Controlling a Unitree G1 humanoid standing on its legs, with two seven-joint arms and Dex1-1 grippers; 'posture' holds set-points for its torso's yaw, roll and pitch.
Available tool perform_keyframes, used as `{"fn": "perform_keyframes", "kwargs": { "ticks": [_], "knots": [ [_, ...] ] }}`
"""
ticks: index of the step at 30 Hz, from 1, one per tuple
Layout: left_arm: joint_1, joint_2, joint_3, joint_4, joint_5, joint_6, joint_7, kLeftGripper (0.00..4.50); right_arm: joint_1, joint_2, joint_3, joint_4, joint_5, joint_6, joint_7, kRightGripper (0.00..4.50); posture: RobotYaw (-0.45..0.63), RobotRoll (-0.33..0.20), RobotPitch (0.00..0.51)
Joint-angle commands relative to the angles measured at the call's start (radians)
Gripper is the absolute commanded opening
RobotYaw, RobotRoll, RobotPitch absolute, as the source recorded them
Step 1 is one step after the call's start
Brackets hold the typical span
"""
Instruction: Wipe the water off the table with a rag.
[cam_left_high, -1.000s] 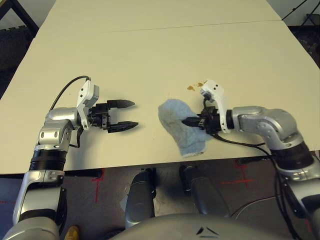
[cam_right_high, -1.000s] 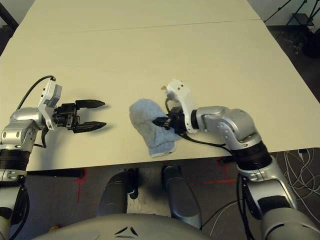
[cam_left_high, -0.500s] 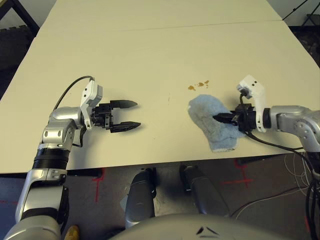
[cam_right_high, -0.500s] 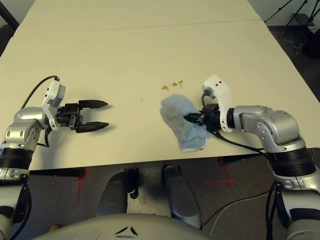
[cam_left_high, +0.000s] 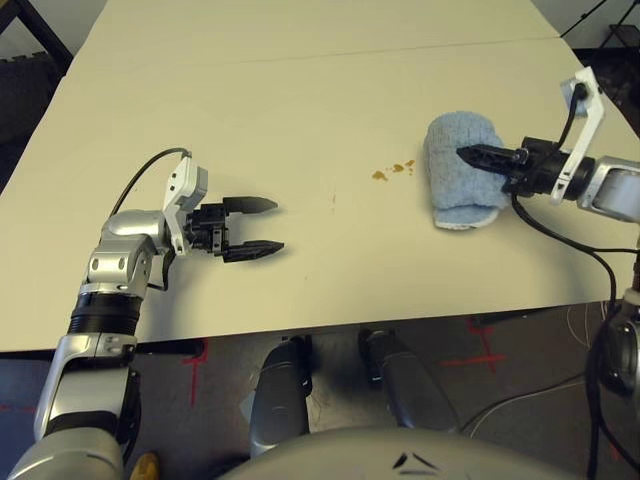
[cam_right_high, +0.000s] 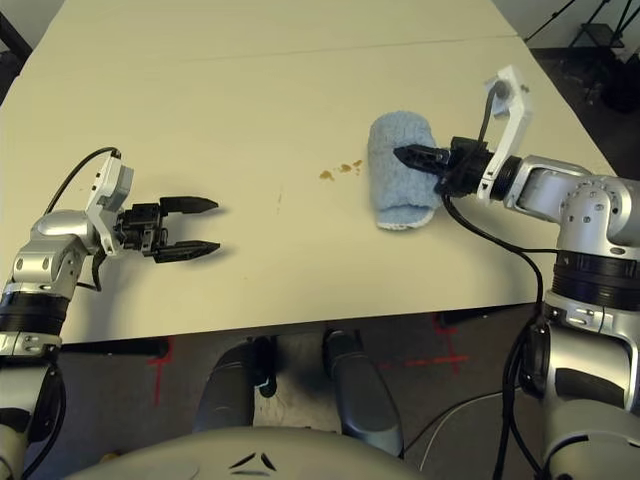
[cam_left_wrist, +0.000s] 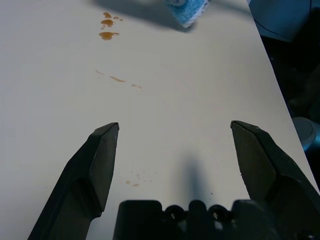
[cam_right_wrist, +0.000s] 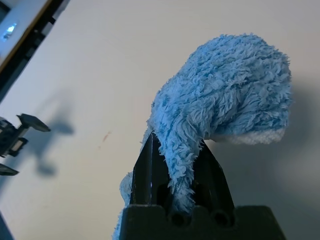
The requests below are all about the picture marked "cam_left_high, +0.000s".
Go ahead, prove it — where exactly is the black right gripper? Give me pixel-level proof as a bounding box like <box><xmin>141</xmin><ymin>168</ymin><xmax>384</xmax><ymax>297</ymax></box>
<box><xmin>455</xmin><ymin>137</ymin><xmax>569</xmax><ymax>197</ymax></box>

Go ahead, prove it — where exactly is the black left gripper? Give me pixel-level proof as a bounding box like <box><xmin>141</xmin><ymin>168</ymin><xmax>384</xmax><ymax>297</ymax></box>
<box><xmin>184</xmin><ymin>195</ymin><xmax>286</xmax><ymax>265</ymax></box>

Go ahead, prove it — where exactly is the fluffy blue rag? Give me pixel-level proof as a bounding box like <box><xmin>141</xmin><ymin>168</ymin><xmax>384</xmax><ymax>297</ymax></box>
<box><xmin>423</xmin><ymin>112</ymin><xmax>509</xmax><ymax>232</ymax></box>

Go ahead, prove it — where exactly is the black table foot bar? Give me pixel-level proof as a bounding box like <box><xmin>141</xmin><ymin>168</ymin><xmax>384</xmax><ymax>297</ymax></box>
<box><xmin>130</xmin><ymin>338</ymin><xmax>207</xmax><ymax>355</ymax></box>
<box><xmin>472</xmin><ymin>299</ymin><xmax>619</xmax><ymax>332</ymax></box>

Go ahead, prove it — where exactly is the black tripod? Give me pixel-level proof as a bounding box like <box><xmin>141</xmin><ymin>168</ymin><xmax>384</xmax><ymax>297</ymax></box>
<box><xmin>558</xmin><ymin>7</ymin><xmax>640</xmax><ymax>39</ymax></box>

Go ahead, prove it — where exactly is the grey left robot leg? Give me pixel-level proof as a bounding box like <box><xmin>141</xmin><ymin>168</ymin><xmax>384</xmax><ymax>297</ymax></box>
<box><xmin>248</xmin><ymin>335</ymin><xmax>314</xmax><ymax>459</ymax></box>

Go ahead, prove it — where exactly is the grey robot leg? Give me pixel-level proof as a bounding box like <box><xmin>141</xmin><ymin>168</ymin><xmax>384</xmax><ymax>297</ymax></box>
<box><xmin>248</xmin><ymin>335</ymin><xmax>314</xmax><ymax>459</ymax></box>
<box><xmin>358</xmin><ymin>327</ymin><xmax>459</xmax><ymax>435</ymax></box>

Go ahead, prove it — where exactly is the black step stool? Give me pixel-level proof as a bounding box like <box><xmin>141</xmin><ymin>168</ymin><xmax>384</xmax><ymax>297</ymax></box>
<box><xmin>594</xmin><ymin>23</ymin><xmax>640</xmax><ymax>51</ymax></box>

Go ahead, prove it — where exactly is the grey right robot leg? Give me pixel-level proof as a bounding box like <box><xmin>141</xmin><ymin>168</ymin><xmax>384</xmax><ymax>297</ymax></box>
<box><xmin>358</xmin><ymin>327</ymin><xmax>459</xmax><ymax>435</ymax></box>

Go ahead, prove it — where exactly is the grey robot torso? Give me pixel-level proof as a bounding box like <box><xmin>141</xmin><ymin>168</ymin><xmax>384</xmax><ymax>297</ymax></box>
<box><xmin>214</xmin><ymin>427</ymin><xmax>506</xmax><ymax>480</ymax></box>

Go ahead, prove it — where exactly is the black foam floor mat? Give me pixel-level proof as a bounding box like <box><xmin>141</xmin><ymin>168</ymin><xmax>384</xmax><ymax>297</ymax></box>
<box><xmin>0</xmin><ymin>49</ymin><xmax>66</xmax><ymax>146</ymax></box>

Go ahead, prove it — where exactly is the yellow rounded object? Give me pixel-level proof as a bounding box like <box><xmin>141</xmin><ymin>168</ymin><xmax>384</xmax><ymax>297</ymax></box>
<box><xmin>134</xmin><ymin>452</ymin><xmax>161</xmax><ymax>480</ymax></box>

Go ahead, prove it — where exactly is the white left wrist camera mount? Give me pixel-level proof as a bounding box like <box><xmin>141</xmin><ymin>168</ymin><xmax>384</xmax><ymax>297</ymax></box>
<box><xmin>162</xmin><ymin>155</ymin><xmax>210</xmax><ymax>257</ymax></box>

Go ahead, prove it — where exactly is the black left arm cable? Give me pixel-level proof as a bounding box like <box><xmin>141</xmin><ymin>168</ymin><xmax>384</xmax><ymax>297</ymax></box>
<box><xmin>112</xmin><ymin>147</ymin><xmax>194</xmax><ymax>217</ymax></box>

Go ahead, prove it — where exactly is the white floor cable bundle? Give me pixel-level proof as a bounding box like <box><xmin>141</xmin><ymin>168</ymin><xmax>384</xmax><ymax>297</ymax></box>
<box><xmin>564</xmin><ymin>302</ymin><xmax>614</xmax><ymax>354</ymax></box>

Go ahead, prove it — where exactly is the long white floor cable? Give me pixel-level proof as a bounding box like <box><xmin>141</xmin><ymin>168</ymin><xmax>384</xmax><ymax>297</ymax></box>
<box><xmin>458</xmin><ymin>372</ymin><xmax>591</xmax><ymax>436</ymax></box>

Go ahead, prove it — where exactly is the black metal frame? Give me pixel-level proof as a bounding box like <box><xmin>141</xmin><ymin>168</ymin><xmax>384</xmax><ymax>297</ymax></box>
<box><xmin>0</xmin><ymin>0</ymin><xmax>74</xmax><ymax>76</ymax></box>

